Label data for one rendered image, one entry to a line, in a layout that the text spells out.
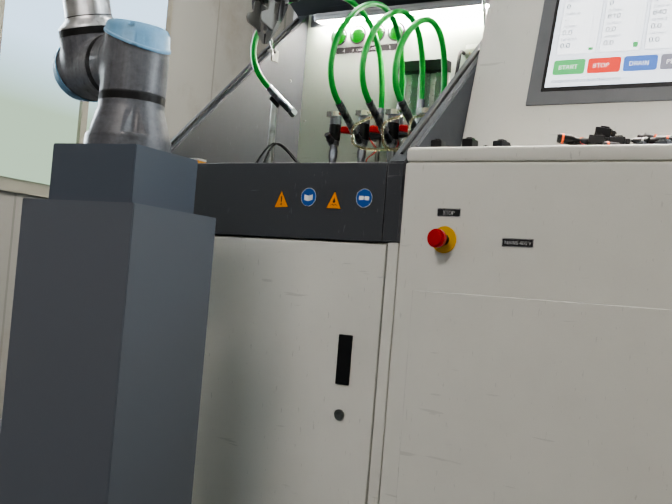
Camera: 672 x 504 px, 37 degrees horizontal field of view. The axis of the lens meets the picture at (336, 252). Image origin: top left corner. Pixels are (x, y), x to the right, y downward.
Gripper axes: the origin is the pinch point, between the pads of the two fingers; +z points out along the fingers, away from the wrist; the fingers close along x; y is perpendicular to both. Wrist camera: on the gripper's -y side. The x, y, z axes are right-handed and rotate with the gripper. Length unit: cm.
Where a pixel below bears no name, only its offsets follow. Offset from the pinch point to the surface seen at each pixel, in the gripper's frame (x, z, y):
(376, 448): 34, 83, -2
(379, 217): 30.2, 37.5, -2.3
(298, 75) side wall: -31, -6, -54
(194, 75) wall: -184, -42, -179
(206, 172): -16.1, 28.6, -2.4
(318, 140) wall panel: -24, 12, -56
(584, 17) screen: 59, -9, -32
